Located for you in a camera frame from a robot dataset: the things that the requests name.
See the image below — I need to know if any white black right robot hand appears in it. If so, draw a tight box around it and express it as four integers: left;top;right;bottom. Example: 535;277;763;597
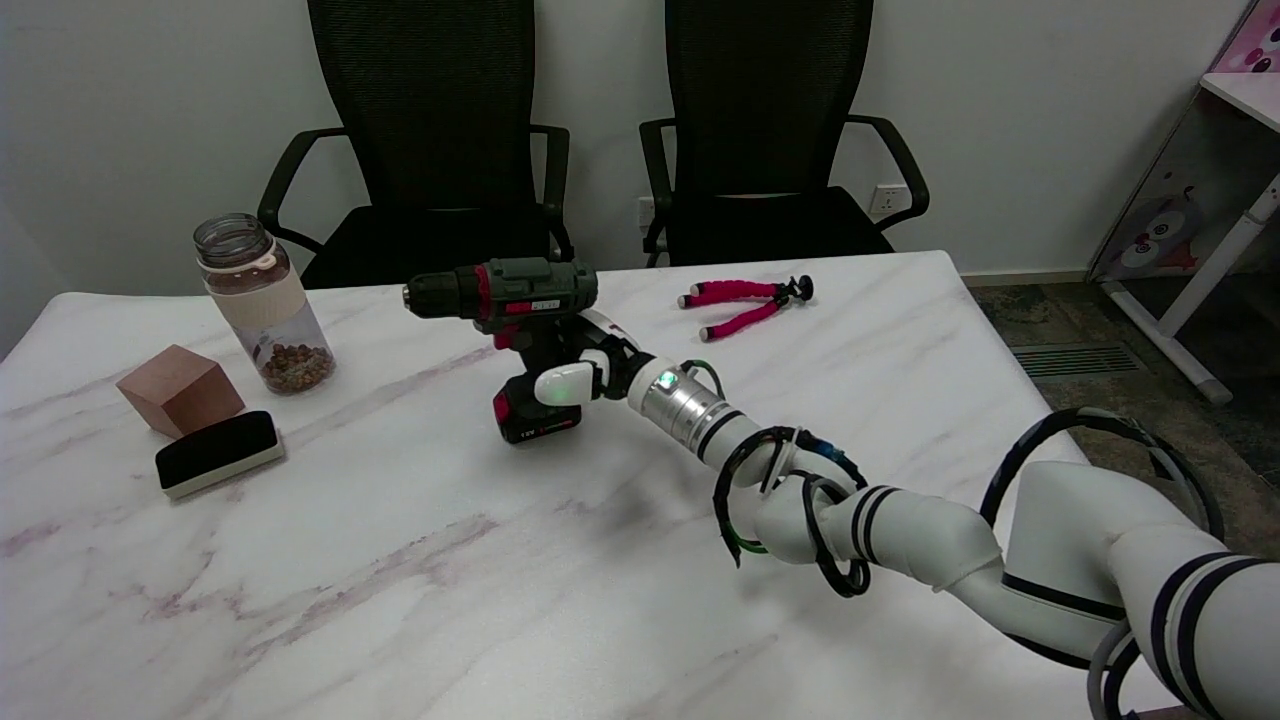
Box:
534;308;656;408

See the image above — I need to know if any green red power screwdriver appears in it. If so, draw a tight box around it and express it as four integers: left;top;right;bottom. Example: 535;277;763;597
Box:
402;257;599;446

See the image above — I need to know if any pink flexible mini tripod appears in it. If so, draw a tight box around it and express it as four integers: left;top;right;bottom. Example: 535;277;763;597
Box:
677;276;815;343

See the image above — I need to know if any black mesh office chair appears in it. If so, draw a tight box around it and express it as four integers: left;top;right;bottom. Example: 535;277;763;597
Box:
639;0;931;269
257;0;576;291

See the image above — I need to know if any glass jar with brown beans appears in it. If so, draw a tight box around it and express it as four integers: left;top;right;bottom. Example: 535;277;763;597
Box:
193;213;337;396

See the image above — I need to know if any black white board eraser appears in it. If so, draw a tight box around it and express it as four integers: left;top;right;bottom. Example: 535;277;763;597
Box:
155;410;287;501

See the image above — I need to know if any brown wooden cube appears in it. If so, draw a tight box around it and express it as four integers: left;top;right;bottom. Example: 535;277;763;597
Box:
116;345;246;439

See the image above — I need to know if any dark floor vent grille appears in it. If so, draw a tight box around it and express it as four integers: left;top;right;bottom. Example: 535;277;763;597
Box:
1010;343;1147;380

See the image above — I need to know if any grey panel with cartoon owl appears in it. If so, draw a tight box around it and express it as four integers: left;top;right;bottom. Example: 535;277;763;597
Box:
1088;90;1280;281

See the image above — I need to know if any white desk with slanted leg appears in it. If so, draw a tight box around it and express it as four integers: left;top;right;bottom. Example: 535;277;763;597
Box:
1100;72;1280;406

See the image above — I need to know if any pink picture board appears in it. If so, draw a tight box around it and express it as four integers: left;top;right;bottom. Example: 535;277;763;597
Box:
1212;0;1280;73

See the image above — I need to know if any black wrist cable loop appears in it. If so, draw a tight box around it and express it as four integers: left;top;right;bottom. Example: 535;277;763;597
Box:
712;425;871;599

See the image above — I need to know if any black elbow cable loop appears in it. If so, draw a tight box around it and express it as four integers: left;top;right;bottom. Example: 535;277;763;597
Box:
980;408;1226;720

